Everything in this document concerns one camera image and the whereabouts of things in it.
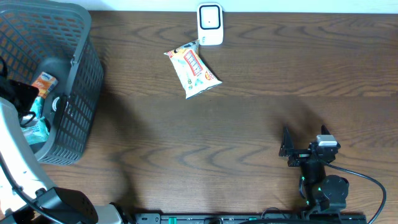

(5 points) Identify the yellow white snack bag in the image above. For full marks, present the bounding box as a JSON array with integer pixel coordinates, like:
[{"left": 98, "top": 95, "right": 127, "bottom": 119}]
[{"left": 164, "top": 40, "right": 222, "bottom": 99}]

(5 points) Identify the teal wet wipe packet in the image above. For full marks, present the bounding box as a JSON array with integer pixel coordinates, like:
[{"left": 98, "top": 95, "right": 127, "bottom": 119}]
[{"left": 21, "top": 118, "right": 49, "bottom": 145}]

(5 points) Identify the teal tissue pack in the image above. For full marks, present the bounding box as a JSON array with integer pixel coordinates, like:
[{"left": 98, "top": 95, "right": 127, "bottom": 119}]
[{"left": 30, "top": 96, "right": 44, "bottom": 119}]

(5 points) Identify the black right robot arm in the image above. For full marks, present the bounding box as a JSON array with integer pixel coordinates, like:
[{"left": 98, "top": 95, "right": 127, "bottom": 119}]
[{"left": 279, "top": 125, "right": 349, "bottom": 216}]

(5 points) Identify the white barcode scanner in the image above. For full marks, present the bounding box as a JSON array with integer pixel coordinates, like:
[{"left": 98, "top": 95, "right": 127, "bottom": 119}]
[{"left": 197, "top": 2, "right": 224, "bottom": 45}]

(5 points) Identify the orange tissue pack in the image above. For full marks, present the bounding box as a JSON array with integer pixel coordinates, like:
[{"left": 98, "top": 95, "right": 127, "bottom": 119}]
[{"left": 32, "top": 72, "right": 58, "bottom": 99}]

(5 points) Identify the dark grey plastic basket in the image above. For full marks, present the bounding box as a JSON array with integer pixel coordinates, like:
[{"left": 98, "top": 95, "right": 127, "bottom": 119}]
[{"left": 1, "top": 1, "right": 104, "bottom": 165}]

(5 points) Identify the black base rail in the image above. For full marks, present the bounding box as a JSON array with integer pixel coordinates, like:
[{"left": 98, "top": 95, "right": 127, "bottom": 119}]
[{"left": 134, "top": 213, "right": 367, "bottom": 224}]

